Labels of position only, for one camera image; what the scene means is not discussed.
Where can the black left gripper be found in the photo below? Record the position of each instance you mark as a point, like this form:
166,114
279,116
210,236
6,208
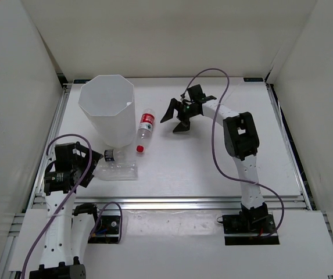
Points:
87,158

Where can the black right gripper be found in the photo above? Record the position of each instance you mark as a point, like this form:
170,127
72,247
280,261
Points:
184,125

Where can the clear bottle white cap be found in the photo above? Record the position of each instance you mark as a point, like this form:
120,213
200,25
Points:
116,172

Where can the red label red cap bottle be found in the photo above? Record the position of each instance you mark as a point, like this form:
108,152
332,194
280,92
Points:
145,129

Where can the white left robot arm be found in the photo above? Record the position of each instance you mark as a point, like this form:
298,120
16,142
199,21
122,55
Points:
68,226

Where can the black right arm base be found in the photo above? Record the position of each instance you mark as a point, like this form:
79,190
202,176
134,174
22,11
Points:
237,231

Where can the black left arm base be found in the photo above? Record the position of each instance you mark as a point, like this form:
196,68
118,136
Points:
108,230

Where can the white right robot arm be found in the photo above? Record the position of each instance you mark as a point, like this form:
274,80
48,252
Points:
241,143

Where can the white octagonal plastic bin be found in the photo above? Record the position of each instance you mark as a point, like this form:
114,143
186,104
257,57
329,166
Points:
108,102

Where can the black label black cap bottle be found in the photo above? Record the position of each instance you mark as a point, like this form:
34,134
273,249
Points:
116,155

